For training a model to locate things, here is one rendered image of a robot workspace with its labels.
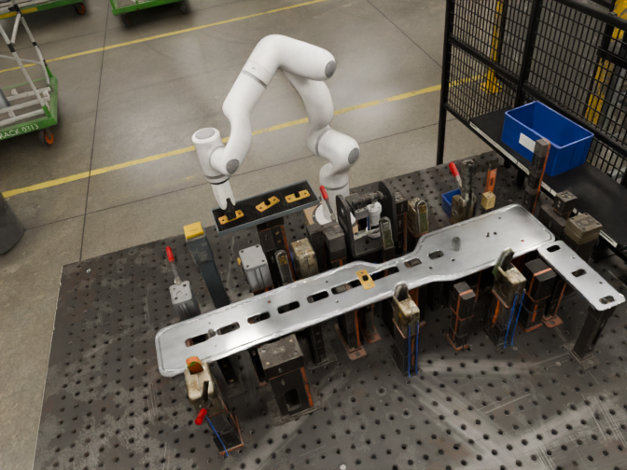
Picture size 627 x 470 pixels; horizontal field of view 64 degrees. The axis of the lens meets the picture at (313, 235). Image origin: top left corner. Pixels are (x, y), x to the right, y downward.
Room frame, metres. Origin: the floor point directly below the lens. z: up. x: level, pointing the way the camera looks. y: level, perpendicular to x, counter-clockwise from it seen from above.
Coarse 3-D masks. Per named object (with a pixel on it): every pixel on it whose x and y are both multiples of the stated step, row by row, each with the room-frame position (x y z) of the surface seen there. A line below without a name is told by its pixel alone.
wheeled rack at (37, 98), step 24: (0, 24) 4.18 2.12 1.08; (24, 24) 5.06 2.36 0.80; (24, 72) 4.17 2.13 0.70; (48, 72) 5.05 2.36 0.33; (24, 96) 4.66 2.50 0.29; (48, 96) 4.51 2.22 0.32; (0, 120) 4.23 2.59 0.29; (24, 120) 4.17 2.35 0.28; (48, 120) 4.14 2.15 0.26; (48, 144) 4.12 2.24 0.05
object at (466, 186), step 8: (472, 160) 1.35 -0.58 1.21; (464, 168) 1.34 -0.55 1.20; (472, 168) 1.32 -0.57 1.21; (464, 176) 1.34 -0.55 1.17; (472, 176) 1.34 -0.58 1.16; (464, 184) 1.33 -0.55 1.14; (472, 184) 1.33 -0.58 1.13; (464, 192) 1.33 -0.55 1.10; (472, 192) 1.33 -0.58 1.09; (472, 200) 1.32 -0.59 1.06
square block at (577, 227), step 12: (576, 216) 1.16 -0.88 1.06; (588, 216) 1.15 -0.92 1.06; (564, 228) 1.15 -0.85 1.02; (576, 228) 1.11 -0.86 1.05; (588, 228) 1.10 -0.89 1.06; (600, 228) 1.10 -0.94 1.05; (564, 240) 1.14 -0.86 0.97; (576, 240) 1.10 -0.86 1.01; (588, 240) 1.09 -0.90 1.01; (576, 252) 1.09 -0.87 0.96; (588, 252) 1.10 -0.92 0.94; (576, 276) 1.10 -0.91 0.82; (564, 288) 1.09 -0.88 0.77
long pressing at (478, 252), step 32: (480, 224) 1.26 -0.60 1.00; (512, 224) 1.23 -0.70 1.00; (416, 256) 1.15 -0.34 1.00; (448, 256) 1.13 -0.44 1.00; (480, 256) 1.11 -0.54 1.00; (288, 288) 1.11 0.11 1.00; (320, 288) 1.08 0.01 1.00; (352, 288) 1.06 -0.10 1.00; (384, 288) 1.04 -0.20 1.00; (192, 320) 1.04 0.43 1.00; (224, 320) 1.02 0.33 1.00; (288, 320) 0.98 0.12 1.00; (320, 320) 0.96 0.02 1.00; (160, 352) 0.93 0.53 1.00; (192, 352) 0.91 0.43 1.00; (224, 352) 0.90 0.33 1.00
